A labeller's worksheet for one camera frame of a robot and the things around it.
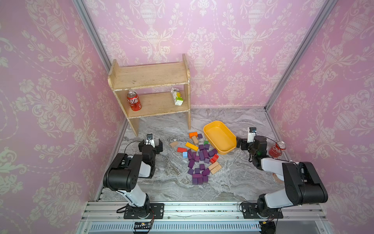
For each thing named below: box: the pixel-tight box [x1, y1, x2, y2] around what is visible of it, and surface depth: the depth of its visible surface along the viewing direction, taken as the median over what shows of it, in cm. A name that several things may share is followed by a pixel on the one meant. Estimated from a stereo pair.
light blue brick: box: [182, 151, 188, 159], surface depth 94 cm
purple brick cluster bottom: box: [187, 163, 210, 185], surface depth 88 cm
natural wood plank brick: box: [207, 161, 223, 175], surface depth 89 cm
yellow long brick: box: [185, 141, 200, 152], surface depth 99 cm
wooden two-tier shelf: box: [107, 54, 192, 137], surface depth 85 cm
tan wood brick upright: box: [191, 135, 200, 146], surface depth 102 cm
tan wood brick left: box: [169, 141, 179, 149], surface depth 102 cm
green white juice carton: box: [170, 87, 184, 106], surface depth 94 cm
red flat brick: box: [176, 147, 188, 153], surface depth 99 cm
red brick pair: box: [209, 153, 220, 164], surface depth 93 cm
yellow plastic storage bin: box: [203, 120, 238, 156], surface depth 104 cm
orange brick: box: [188, 131, 199, 139], surface depth 105 cm
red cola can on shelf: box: [126, 90, 142, 112], surface depth 86 cm
